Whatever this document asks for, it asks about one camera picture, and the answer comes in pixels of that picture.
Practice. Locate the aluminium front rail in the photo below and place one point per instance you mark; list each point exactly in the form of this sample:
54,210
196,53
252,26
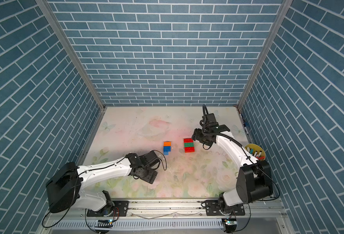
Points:
172,208

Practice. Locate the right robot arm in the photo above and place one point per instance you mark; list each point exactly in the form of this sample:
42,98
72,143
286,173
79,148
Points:
254,179

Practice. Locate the yellow pen cup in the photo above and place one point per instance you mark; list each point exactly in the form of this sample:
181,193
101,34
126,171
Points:
256,151

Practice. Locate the red lego brick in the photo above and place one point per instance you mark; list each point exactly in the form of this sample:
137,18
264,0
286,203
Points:
188,140
189,149

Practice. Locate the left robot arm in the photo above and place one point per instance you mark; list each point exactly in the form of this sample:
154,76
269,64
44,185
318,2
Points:
68,186

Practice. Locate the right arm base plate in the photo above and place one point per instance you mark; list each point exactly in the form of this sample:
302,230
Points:
214,207

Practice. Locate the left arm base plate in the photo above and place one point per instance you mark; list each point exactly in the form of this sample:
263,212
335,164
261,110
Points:
118,209

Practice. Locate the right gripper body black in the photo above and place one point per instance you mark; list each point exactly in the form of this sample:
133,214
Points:
202,136

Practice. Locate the green long lego brick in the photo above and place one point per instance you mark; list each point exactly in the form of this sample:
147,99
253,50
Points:
188,144

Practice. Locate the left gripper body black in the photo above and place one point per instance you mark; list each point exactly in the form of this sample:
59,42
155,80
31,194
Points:
148,175

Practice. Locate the dark blue lego brick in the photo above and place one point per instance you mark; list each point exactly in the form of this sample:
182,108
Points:
167,148

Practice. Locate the red lego brick front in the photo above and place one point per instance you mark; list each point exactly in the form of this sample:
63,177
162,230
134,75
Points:
189,149

